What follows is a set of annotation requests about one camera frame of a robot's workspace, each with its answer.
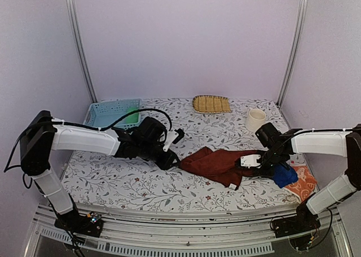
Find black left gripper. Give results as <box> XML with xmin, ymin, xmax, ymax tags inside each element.
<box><xmin>139</xmin><ymin>141</ymin><xmax>182</xmax><ymax>171</ymax></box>

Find brown towel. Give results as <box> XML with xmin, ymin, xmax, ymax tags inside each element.
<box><xmin>179</xmin><ymin>147</ymin><xmax>262</xmax><ymax>190</ymax></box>

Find green microfiber towel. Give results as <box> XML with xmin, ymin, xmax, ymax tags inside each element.
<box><xmin>125</xmin><ymin>107</ymin><xmax>139</xmax><ymax>124</ymax></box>

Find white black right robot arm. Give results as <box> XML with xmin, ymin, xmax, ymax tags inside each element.
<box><xmin>240</xmin><ymin>123</ymin><xmax>360</xmax><ymax>232</ymax></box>

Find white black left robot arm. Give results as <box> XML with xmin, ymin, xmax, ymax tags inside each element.
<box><xmin>19</xmin><ymin>110</ymin><xmax>184</xmax><ymax>231</ymax></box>

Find blue rolled towel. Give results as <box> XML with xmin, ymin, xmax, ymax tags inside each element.
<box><xmin>272</xmin><ymin>163</ymin><xmax>298</xmax><ymax>188</ymax></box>

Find cream cylindrical cup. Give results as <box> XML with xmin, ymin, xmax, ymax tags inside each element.
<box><xmin>245</xmin><ymin>108</ymin><xmax>266</xmax><ymax>133</ymax></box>

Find orange patterned towel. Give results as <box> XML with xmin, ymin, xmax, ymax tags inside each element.
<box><xmin>284</xmin><ymin>165</ymin><xmax>318</xmax><ymax>203</ymax></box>

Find woven bamboo tray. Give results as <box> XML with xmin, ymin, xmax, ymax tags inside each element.
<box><xmin>192</xmin><ymin>95</ymin><xmax>232</xmax><ymax>114</ymax></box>

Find light blue plastic basket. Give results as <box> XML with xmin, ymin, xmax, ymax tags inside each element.
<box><xmin>83</xmin><ymin>99</ymin><xmax>141</xmax><ymax>127</ymax></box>

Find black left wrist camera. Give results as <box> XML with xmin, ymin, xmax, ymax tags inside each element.
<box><xmin>138</xmin><ymin>117</ymin><xmax>167</xmax><ymax>143</ymax></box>

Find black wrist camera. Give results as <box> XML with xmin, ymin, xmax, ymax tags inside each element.
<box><xmin>255</xmin><ymin>122</ymin><xmax>281</xmax><ymax>149</ymax></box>
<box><xmin>138</xmin><ymin>117</ymin><xmax>167</xmax><ymax>143</ymax></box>

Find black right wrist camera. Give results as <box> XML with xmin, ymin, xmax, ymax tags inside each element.
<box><xmin>255</xmin><ymin>122</ymin><xmax>281</xmax><ymax>149</ymax></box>

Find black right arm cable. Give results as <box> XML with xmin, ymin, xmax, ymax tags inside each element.
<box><xmin>262</xmin><ymin>127</ymin><xmax>356</xmax><ymax>251</ymax></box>

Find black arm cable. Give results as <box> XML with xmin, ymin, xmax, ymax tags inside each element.
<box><xmin>262</xmin><ymin>127</ymin><xmax>356</xmax><ymax>251</ymax></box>
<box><xmin>3</xmin><ymin>108</ymin><xmax>173</xmax><ymax>190</ymax></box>

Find aluminium front rail base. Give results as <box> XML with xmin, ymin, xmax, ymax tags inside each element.
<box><xmin>24</xmin><ymin>203</ymin><xmax>353</xmax><ymax>257</ymax></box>

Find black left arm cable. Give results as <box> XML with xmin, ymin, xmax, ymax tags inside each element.
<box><xmin>3</xmin><ymin>108</ymin><xmax>173</xmax><ymax>190</ymax></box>

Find right aluminium frame post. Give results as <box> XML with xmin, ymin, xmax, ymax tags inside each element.
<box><xmin>277</xmin><ymin>0</ymin><xmax>308</xmax><ymax>108</ymax></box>

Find aluminium frame post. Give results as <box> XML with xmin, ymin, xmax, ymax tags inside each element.
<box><xmin>277</xmin><ymin>0</ymin><xmax>308</xmax><ymax>108</ymax></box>
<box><xmin>65</xmin><ymin>0</ymin><xmax>98</xmax><ymax>103</ymax></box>

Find left aluminium frame post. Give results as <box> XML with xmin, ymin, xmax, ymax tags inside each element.
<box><xmin>65</xmin><ymin>0</ymin><xmax>98</xmax><ymax>103</ymax></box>

